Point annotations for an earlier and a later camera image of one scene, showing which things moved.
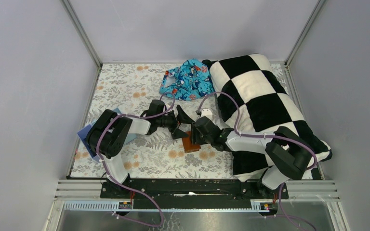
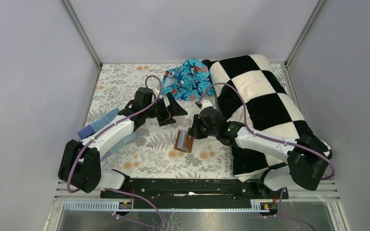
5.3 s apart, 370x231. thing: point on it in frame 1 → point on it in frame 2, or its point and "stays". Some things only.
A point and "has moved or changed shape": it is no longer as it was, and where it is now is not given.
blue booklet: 83,135 stays
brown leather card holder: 188,147 has moved or changed shape
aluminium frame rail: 85,196 stays
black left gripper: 182,118 → 173,109
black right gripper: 195,139 → 194,131
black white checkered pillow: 251,99 stays
